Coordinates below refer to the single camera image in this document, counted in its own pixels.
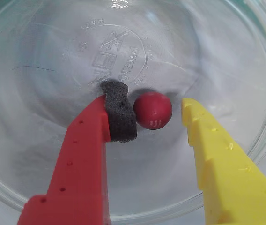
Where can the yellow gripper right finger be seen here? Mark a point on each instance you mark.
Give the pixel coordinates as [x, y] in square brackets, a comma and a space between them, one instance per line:
[236, 187]

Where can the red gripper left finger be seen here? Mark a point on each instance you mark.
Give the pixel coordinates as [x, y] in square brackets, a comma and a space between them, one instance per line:
[79, 175]

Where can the plain red round candy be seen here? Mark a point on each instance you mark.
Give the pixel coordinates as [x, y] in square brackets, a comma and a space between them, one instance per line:
[152, 110]

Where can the clear glass bowl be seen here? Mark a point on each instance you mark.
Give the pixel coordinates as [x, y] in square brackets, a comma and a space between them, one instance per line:
[53, 93]

